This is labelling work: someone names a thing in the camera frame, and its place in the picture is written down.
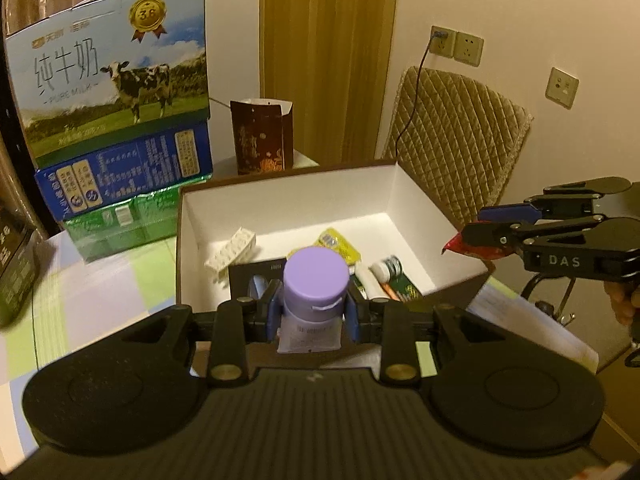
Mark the cow print milk carton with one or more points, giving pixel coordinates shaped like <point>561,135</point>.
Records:
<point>100,60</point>

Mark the white green-striped small bottle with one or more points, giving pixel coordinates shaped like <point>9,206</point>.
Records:
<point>387,269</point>

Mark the red snack packet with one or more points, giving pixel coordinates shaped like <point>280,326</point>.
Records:
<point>452,246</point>

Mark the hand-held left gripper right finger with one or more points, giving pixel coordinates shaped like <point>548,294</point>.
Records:
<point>351,316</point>

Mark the white paper sheets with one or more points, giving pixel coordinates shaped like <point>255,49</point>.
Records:
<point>530,320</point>

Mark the beige wall socket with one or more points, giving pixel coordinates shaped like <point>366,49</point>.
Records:
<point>469,48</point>
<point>562,87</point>
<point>444,42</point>

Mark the dark green box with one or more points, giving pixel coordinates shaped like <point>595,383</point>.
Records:
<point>15,270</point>

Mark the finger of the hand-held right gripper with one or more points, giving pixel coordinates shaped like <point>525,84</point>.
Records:
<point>482,237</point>
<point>505,212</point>

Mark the white plastic block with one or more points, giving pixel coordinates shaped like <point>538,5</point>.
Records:
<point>230,251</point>

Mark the person's right hand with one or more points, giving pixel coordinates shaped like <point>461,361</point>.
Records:
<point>622,302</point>

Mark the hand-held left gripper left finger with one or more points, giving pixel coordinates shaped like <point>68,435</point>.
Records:
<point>274,310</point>

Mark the purple cap white bottle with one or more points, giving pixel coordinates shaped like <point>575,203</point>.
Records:
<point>315,275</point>

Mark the white cardboard box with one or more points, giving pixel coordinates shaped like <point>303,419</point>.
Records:
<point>300,200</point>

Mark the quilted beige chair cover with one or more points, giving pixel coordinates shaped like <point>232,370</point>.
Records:
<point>450,145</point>

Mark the yellow snack packet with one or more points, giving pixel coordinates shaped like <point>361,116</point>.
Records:
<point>340,245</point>

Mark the green orange packet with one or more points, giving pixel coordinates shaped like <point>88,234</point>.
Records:
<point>402,291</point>

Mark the dark brown paper bag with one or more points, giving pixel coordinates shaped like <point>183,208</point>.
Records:
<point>260,135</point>

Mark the white electric toothbrush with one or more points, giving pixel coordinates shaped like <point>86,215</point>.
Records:
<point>364,285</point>

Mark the black flat case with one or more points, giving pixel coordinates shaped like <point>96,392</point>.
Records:
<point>245,280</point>

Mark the green carton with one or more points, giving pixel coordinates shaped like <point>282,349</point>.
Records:
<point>120,227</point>

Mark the wooden door panel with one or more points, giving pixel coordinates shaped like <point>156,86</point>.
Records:
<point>325,60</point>

